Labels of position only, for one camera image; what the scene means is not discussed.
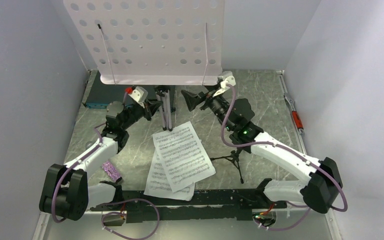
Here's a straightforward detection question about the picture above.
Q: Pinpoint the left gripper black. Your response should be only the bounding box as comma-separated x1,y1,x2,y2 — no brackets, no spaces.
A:
121,97,163,130

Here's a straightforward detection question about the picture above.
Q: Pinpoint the black microphone tripod with shockmount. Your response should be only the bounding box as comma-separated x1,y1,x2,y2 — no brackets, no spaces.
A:
210,148,245,184

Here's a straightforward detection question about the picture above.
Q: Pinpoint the purple glitter tube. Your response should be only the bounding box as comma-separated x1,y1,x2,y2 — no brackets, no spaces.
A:
101,160,123,183

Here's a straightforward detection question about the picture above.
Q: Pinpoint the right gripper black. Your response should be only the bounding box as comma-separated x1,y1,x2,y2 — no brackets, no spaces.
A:
181,79,235,131

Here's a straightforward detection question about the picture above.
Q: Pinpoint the dark network switch box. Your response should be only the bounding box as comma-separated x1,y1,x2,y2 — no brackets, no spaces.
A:
82,70,176,113

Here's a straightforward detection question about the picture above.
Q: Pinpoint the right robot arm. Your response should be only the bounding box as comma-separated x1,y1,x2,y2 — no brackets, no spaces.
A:
181,90,348,214

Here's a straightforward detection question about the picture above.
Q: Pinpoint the lilac perforated music stand desk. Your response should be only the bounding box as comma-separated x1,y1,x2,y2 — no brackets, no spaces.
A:
64,0,225,86

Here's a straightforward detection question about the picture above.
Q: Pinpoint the purple cable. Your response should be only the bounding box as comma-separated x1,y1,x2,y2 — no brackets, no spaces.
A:
51,91,161,240
220,84,349,232

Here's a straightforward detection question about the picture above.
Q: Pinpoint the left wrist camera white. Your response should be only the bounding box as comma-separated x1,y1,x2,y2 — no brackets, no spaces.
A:
125,86,148,108

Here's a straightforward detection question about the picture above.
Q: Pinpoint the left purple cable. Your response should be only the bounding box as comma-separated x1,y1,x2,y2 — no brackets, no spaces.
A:
51,91,161,240

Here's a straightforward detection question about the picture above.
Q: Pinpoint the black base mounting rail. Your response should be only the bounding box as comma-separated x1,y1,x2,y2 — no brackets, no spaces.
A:
90,188,271,223

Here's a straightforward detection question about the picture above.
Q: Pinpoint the top sheet music page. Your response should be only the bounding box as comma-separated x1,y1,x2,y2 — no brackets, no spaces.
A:
152,121,216,192

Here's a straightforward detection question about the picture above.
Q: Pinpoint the red handled wrench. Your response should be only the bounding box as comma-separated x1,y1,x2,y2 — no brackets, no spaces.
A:
283,92,305,135

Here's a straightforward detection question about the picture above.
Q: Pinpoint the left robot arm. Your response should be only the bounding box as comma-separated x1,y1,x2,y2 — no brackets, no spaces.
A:
38,99,163,223

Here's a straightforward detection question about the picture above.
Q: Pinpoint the sheet music page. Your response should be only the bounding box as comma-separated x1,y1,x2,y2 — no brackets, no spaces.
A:
152,121,216,192
144,151,195,201

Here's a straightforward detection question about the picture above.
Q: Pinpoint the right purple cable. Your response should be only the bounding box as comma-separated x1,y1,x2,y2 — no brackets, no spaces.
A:
220,84,349,232

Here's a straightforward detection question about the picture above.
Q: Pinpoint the bottom sheet music page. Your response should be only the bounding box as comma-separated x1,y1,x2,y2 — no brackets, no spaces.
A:
144,151,195,201

